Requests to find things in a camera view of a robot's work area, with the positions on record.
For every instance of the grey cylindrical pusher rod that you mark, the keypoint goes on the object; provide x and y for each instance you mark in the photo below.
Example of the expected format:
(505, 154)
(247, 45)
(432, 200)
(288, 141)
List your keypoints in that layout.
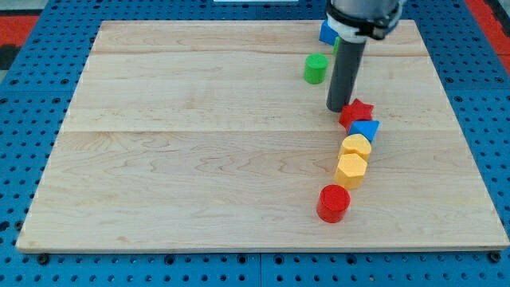
(344, 74)

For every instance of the red star block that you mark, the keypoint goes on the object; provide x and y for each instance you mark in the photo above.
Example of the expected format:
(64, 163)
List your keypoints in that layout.
(355, 111)

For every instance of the blue triangle block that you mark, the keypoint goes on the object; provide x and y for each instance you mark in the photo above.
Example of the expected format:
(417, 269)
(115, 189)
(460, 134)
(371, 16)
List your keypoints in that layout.
(366, 128)

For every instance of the yellow heart block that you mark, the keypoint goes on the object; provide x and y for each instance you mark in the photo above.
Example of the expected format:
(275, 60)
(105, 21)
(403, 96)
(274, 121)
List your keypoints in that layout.
(356, 144)

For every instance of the yellow hexagon block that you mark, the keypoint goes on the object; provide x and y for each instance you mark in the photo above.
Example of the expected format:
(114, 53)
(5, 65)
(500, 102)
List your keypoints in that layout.
(350, 171)

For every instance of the red cylinder block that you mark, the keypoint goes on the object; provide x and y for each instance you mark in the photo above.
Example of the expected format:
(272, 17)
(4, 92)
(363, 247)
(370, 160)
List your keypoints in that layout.
(333, 202)

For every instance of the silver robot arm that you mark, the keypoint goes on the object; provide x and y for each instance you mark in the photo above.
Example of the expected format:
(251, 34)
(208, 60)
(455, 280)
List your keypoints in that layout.
(356, 21)

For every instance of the green block behind rod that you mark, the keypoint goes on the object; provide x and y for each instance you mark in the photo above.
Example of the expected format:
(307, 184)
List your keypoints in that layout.
(336, 45)

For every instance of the blue cube block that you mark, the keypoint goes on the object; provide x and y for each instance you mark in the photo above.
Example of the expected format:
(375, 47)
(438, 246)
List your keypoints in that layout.
(327, 34)

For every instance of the green cylinder block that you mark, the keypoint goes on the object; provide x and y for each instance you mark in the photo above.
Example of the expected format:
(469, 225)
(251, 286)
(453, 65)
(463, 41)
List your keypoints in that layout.
(315, 68)

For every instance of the wooden board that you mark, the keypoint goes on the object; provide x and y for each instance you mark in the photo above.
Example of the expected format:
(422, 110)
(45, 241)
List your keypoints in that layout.
(204, 137)

